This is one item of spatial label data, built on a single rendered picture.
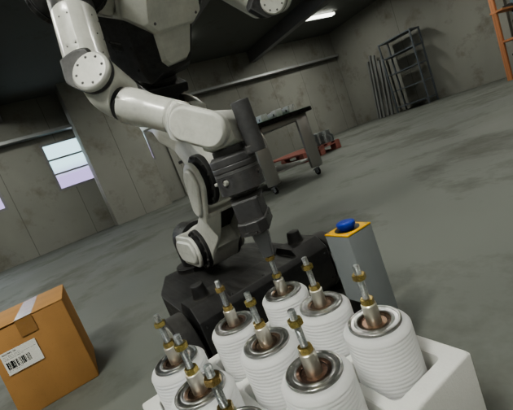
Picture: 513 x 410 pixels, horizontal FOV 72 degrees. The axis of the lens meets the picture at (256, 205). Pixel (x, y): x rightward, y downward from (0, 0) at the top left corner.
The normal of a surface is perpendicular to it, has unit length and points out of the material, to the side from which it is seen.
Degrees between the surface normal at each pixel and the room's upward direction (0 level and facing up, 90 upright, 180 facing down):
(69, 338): 90
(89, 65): 71
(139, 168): 90
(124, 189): 90
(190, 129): 90
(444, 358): 0
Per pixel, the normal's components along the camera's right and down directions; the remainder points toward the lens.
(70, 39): -0.19, -0.12
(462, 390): 0.48, -0.04
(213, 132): -0.29, 0.27
